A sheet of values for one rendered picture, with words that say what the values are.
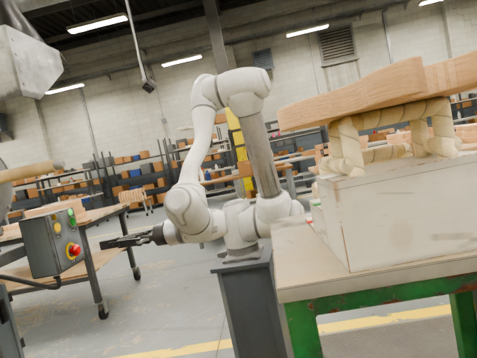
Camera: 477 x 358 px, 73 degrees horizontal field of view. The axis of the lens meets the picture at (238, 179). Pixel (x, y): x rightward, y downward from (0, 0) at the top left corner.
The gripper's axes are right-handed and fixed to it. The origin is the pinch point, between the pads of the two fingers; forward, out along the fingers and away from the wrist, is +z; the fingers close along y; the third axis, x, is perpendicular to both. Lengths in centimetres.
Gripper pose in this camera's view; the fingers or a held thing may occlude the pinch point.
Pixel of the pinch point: (110, 243)
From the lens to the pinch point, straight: 122.1
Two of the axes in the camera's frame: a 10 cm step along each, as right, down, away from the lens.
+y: 0.7, -1.0, 9.9
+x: -2.0, -9.8, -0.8
